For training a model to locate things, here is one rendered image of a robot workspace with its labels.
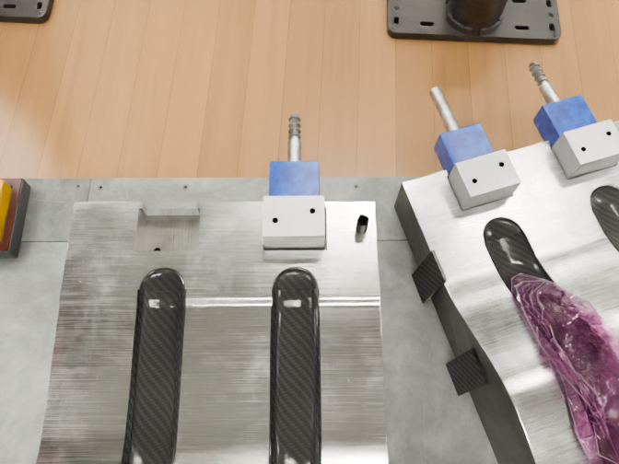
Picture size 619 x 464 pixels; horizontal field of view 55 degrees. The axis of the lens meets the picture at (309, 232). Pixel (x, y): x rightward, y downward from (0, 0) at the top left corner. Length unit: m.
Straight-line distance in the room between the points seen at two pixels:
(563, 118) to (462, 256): 0.17
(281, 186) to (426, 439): 0.26
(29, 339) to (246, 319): 0.23
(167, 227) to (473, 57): 0.40
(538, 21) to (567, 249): 0.31
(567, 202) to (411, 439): 0.26
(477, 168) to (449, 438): 0.24
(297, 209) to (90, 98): 0.32
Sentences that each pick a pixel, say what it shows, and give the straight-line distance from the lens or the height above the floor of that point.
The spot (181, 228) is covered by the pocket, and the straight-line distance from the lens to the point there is 0.54.
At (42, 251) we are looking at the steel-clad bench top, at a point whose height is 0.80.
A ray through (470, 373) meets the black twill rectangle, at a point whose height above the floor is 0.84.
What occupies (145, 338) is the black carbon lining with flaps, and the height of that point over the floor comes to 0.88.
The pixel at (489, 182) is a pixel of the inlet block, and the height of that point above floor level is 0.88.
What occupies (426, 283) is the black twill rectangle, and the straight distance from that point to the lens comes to 0.56.
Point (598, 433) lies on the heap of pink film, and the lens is 0.49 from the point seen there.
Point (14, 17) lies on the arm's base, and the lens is 0.81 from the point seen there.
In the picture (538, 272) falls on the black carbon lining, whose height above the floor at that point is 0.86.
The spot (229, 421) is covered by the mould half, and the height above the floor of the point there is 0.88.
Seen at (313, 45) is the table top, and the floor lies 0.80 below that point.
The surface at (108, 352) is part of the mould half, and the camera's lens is 0.50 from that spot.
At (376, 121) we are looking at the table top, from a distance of 0.66.
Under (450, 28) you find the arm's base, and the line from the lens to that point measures 0.74.
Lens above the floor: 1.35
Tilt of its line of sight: 68 degrees down
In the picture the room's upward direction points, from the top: 1 degrees clockwise
